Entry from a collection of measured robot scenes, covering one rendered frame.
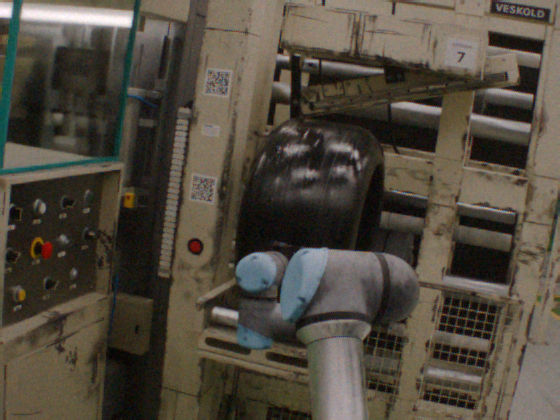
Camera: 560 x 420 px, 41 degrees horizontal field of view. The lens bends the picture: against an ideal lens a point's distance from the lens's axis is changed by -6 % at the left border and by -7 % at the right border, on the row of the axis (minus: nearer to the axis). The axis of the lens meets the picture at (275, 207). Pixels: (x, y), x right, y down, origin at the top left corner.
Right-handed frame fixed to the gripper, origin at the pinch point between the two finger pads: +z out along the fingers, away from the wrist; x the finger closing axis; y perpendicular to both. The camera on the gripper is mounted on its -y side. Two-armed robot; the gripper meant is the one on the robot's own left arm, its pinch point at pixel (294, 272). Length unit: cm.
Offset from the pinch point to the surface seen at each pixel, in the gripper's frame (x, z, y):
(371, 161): -11.2, 14.5, 29.4
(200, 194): 33.6, 18.4, 13.2
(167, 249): 41.8, 21.5, -3.7
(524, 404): -88, 257, -80
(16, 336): 52, -35, -24
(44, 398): 52, -20, -42
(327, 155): -1.6, 5.9, 28.7
